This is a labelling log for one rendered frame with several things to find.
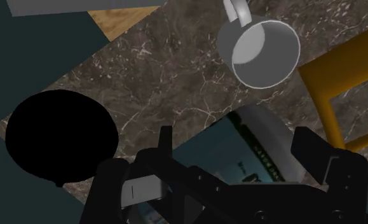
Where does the black round object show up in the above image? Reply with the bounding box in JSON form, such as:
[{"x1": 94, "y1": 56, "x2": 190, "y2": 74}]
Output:
[{"x1": 4, "y1": 89, "x2": 119, "y2": 188}]

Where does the teal book with grey spine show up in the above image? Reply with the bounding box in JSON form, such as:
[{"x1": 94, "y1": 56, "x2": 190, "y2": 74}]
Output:
[{"x1": 170, "y1": 104, "x2": 307, "y2": 188}]

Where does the grey mug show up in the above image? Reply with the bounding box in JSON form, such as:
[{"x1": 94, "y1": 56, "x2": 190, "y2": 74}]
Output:
[{"x1": 215, "y1": 0, "x2": 301, "y2": 90}]

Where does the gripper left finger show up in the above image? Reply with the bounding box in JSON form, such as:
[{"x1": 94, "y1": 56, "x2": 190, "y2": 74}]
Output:
[{"x1": 78, "y1": 125, "x2": 223, "y2": 224}]

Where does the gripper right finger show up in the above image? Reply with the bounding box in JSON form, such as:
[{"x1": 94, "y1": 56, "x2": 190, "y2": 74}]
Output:
[{"x1": 290, "y1": 126, "x2": 368, "y2": 224}]

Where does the yellow chair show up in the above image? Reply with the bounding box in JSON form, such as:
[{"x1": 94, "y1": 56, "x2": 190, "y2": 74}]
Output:
[{"x1": 296, "y1": 23, "x2": 368, "y2": 153}]

